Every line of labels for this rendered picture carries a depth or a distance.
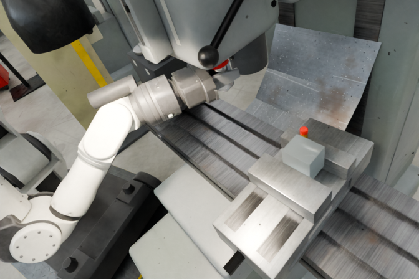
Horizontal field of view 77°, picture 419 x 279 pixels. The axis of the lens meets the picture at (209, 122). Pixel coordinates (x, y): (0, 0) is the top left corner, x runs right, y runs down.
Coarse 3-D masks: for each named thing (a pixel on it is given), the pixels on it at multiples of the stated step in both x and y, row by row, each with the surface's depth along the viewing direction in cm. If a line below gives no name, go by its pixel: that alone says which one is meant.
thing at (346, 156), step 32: (288, 128) 59; (320, 128) 61; (352, 160) 49; (256, 192) 54; (224, 224) 51; (256, 224) 49; (288, 224) 48; (320, 224) 51; (256, 256) 45; (288, 256) 44
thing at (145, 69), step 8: (136, 48) 91; (128, 56) 92; (136, 56) 89; (168, 56) 81; (136, 64) 90; (144, 64) 83; (152, 64) 82; (160, 64) 80; (168, 64) 80; (176, 64) 82; (184, 64) 84; (144, 72) 88; (152, 72) 80; (160, 72) 80; (168, 72) 82; (144, 80) 96
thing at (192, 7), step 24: (168, 0) 36; (192, 0) 34; (216, 0) 36; (264, 0) 42; (168, 24) 40; (192, 24) 36; (216, 24) 38; (240, 24) 40; (264, 24) 44; (192, 48) 39; (240, 48) 43
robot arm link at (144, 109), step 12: (108, 84) 52; (120, 84) 51; (132, 84) 51; (144, 84) 52; (96, 96) 51; (108, 96) 51; (120, 96) 52; (132, 96) 52; (144, 96) 50; (96, 108) 52; (132, 108) 51; (144, 108) 50; (156, 108) 50; (144, 120) 52; (156, 120) 52
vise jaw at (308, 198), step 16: (272, 160) 54; (256, 176) 52; (272, 176) 51; (288, 176) 50; (304, 176) 49; (272, 192) 51; (288, 192) 48; (304, 192) 47; (320, 192) 46; (304, 208) 45; (320, 208) 45
